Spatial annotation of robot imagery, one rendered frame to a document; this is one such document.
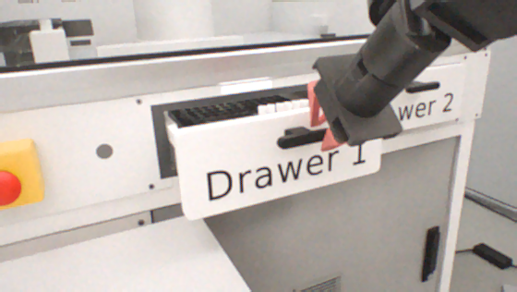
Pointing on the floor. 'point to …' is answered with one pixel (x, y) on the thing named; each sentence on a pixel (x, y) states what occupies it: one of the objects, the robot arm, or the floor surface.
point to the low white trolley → (130, 263)
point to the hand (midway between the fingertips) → (322, 134)
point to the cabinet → (310, 224)
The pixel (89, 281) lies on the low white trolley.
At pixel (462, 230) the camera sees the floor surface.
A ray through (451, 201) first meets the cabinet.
